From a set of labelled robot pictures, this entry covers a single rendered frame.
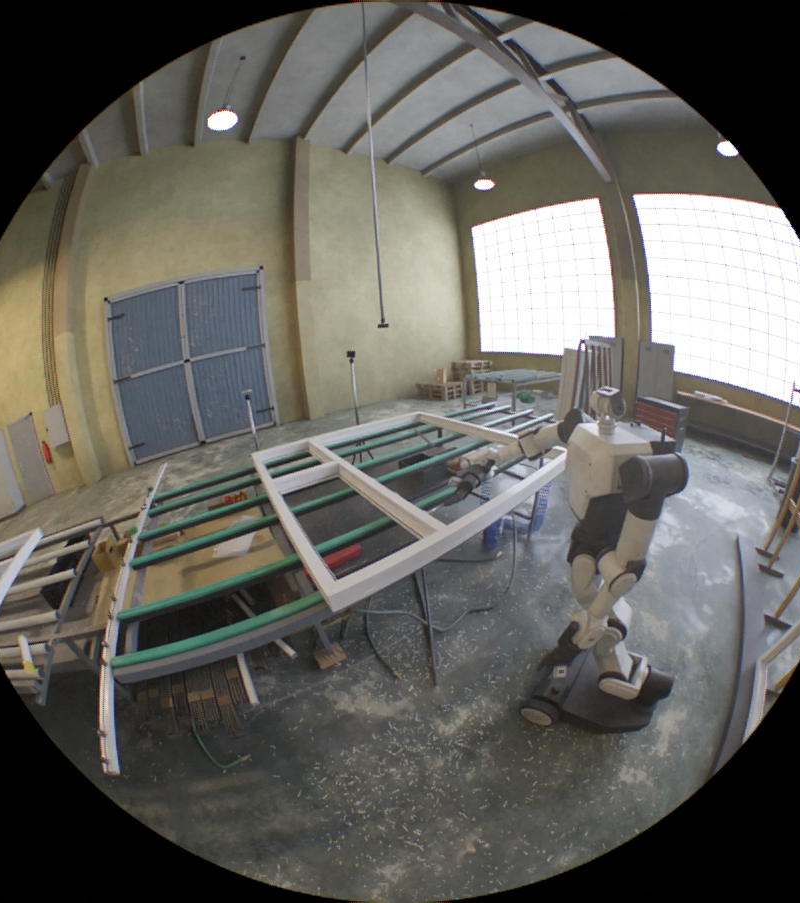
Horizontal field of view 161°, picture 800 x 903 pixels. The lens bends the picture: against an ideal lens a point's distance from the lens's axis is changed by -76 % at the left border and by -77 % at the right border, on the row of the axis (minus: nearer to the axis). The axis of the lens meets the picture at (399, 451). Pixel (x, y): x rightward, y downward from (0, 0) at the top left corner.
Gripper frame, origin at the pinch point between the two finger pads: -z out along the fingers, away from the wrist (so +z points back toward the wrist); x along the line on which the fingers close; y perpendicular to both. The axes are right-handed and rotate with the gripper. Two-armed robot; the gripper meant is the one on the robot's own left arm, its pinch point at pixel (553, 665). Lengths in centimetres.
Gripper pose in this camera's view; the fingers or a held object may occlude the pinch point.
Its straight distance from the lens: 119.4
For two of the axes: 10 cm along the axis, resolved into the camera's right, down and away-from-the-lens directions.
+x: -9.8, -1.4, 1.4
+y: -1.8, 3.3, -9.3
